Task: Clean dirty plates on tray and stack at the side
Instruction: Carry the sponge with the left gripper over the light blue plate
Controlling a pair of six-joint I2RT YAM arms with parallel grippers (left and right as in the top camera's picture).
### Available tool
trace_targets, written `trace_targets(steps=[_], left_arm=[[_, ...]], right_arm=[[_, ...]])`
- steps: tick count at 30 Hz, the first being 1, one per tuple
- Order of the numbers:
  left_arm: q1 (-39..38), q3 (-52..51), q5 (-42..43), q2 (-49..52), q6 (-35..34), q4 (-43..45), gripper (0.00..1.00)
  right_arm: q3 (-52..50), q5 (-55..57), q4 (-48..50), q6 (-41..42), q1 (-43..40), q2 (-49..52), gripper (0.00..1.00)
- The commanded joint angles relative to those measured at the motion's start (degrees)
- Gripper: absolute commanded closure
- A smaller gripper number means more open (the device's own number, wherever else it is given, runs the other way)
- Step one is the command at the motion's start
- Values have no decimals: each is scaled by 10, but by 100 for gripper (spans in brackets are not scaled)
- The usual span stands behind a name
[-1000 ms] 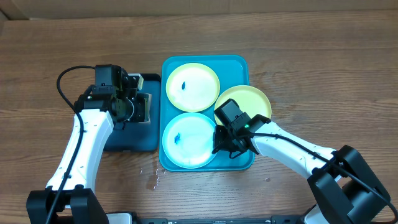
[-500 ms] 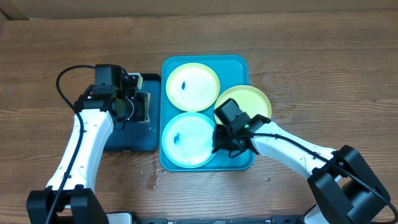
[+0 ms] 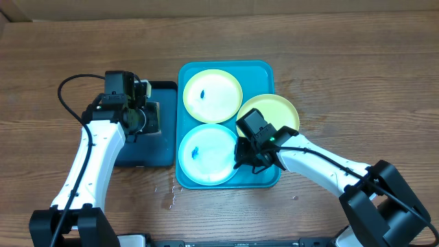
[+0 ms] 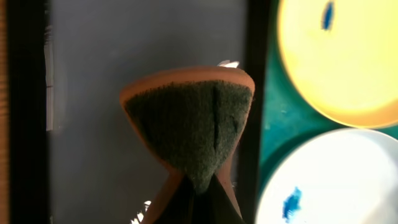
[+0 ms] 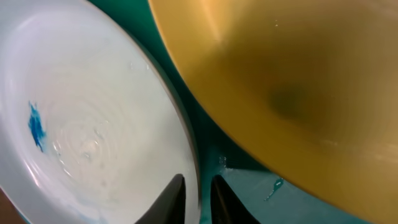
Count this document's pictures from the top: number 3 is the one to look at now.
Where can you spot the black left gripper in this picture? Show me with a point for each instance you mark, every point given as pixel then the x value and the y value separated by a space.
pixel 151 111

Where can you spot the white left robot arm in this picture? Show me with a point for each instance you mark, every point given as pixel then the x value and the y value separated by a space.
pixel 76 215

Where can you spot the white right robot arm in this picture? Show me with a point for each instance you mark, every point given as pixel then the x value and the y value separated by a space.
pixel 381 208

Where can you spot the yellow plate far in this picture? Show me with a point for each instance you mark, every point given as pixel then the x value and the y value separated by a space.
pixel 212 96

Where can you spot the black tray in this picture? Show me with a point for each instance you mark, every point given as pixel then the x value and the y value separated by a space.
pixel 158 149

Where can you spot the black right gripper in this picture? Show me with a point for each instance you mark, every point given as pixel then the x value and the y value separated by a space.
pixel 247 158

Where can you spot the yellow plate right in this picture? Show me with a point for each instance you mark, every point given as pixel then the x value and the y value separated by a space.
pixel 275 109

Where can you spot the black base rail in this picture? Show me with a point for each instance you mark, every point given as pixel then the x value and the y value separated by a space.
pixel 240 243

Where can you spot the light blue plate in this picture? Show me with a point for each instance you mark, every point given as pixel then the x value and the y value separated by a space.
pixel 206 154

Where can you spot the yellow plate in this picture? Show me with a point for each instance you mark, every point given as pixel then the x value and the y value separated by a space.
pixel 212 96
pixel 275 109

